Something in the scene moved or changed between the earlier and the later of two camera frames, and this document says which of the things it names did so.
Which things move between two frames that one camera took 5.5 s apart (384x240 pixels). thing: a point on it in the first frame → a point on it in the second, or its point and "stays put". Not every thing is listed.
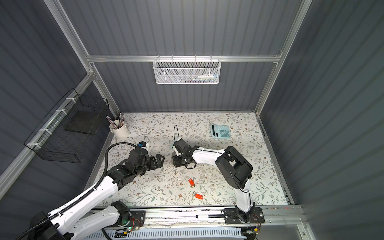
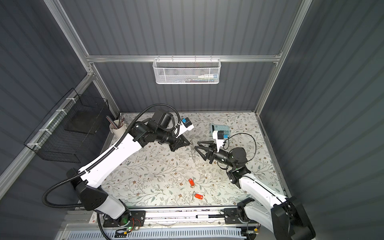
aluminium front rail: x=274 y=216 stays put
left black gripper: x=160 y=162 → x=180 y=142
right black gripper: x=176 y=162 → x=212 y=154
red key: x=191 y=182 stays put
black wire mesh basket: x=66 y=134 stays put
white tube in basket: x=208 y=76 stays put
